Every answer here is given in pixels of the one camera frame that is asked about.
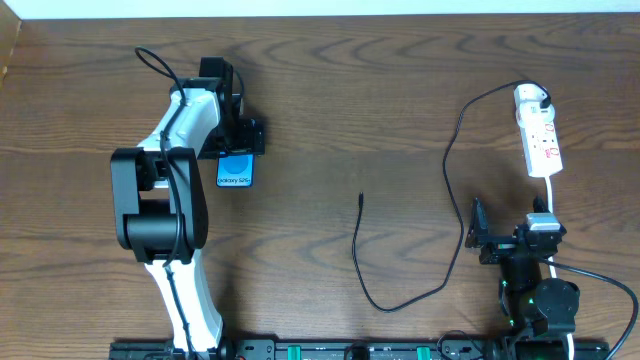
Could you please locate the blue Galaxy smartphone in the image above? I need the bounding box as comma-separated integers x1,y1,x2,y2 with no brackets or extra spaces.
216,154,255,188

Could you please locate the black USB charging cable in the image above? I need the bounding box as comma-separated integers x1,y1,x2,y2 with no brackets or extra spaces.
351,79,553,314

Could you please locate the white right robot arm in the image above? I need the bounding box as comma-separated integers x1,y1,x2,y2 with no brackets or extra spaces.
465,197,580,359

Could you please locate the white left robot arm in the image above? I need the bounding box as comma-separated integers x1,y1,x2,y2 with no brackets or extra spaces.
110,57,265,359

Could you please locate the white USB charger plug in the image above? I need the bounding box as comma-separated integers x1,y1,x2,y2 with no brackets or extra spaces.
514,83,555,128

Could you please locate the white power strip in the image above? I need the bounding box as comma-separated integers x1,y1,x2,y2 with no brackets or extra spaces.
520,121,563,178

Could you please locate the white power strip cord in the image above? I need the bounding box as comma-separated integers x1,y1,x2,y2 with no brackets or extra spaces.
543,174,576,360

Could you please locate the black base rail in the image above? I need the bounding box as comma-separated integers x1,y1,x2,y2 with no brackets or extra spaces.
107,338,609,360

